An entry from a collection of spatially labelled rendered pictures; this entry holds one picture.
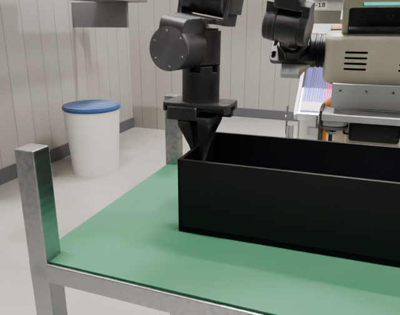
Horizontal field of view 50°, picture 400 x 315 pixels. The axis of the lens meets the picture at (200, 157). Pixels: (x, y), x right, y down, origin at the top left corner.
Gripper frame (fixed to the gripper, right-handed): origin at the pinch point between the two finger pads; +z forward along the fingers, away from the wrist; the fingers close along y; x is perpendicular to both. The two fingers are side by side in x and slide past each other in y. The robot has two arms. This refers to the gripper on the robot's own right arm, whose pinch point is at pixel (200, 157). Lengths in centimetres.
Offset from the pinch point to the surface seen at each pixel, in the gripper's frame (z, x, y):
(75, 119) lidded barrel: 51, 222, -181
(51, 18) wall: -26, 269, -232
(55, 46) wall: -2, 271, -232
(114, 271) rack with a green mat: 9.3, -21.2, -3.8
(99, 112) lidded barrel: 45, 229, -163
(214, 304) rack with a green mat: 9.6, -22.9, 9.7
